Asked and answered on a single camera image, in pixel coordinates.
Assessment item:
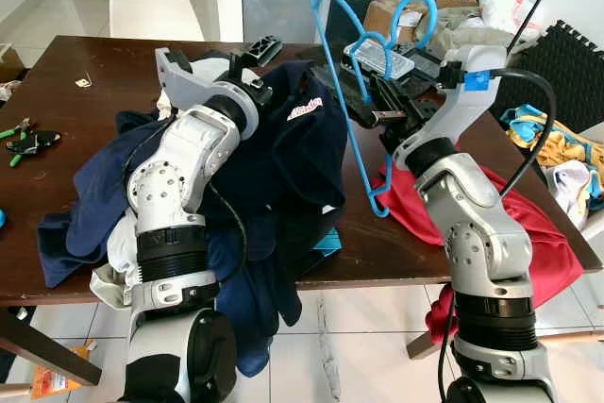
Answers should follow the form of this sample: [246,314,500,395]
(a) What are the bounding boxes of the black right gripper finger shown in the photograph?
[351,80,395,109]
[361,107,409,132]

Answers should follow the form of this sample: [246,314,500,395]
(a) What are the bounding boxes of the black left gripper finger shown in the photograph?
[242,34,285,67]

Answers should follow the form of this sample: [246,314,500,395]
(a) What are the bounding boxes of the blue plastic hanger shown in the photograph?
[310,0,440,218]

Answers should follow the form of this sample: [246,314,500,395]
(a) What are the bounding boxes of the navy garment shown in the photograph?
[38,59,350,376]

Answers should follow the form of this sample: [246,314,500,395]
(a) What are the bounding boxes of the brown cardboard box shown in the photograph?
[363,0,416,45]

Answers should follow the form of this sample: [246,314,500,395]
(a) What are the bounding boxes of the white plastic bag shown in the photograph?
[477,0,531,38]

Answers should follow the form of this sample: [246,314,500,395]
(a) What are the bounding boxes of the teal flat box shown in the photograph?
[310,227,343,255]

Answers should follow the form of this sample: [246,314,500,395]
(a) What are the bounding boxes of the yellow and blue cloth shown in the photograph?
[500,104,604,182]

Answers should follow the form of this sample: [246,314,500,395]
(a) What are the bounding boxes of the black foam mat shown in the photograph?
[510,19,604,126]

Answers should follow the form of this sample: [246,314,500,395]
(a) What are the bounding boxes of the thin black pole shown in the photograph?
[505,0,572,55]

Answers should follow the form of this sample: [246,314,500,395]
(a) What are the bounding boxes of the red garment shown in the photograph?
[373,162,586,343]

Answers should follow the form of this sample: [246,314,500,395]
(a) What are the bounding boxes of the white and blue cloth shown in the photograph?
[550,160,604,229]

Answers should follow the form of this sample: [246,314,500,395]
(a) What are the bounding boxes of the white garment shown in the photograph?
[90,210,143,310]

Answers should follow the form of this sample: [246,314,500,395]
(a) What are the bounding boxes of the wooden stick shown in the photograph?
[538,329,604,344]

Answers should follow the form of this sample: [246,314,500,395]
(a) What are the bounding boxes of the orange packet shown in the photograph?
[28,342,95,399]

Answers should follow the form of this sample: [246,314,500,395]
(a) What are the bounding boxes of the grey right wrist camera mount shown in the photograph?
[429,44,512,151]

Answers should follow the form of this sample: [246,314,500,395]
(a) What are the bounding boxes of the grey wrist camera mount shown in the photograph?
[154,46,258,104]
[429,44,512,151]

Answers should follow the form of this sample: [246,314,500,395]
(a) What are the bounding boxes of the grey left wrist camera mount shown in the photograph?
[154,46,258,104]

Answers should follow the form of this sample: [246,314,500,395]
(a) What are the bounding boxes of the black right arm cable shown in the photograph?
[486,68,558,201]

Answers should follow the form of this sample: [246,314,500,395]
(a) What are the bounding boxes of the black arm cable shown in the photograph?
[203,181,251,286]
[486,68,558,201]

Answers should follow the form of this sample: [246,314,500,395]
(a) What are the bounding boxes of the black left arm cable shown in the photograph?
[203,181,251,286]

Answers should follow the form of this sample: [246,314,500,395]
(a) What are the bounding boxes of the green handled pliers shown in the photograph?
[0,118,62,168]

